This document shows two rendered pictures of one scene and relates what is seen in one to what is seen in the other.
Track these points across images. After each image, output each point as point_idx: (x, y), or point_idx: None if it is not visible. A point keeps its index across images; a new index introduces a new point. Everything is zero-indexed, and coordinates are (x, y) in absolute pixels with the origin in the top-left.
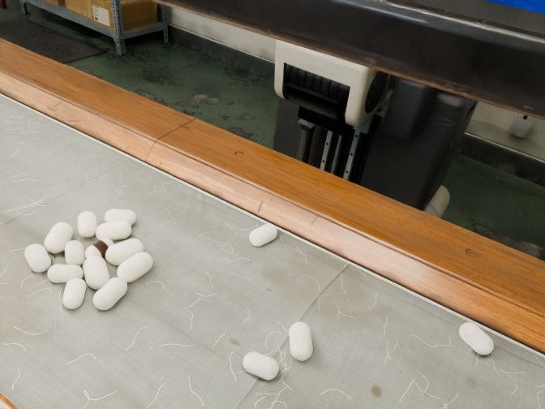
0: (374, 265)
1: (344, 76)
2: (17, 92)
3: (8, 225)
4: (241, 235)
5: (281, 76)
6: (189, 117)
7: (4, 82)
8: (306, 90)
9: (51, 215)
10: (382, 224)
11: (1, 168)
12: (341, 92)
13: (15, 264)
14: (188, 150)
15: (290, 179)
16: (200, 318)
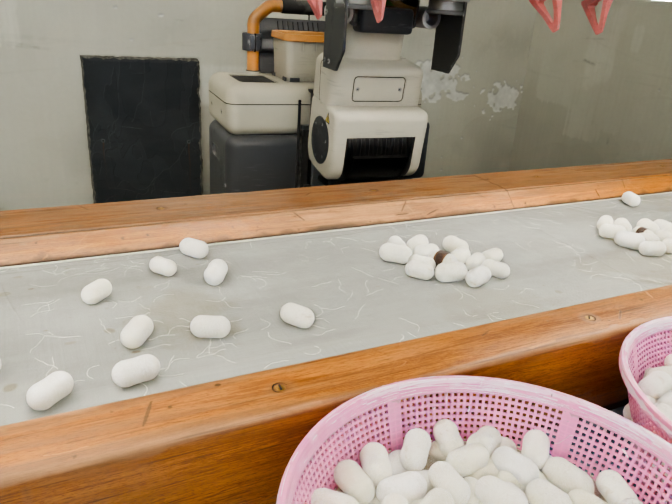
0: (660, 189)
1: (410, 130)
2: (349, 219)
3: (598, 257)
4: (622, 207)
5: (343, 154)
6: (468, 175)
7: (323, 217)
8: (374, 156)
9: (587, 244)
10: (634, 171)
11: (504, 249)
12: (405, 146)
13: (649, 261)
14: (527, 185)
15: (578, 174)
16: None
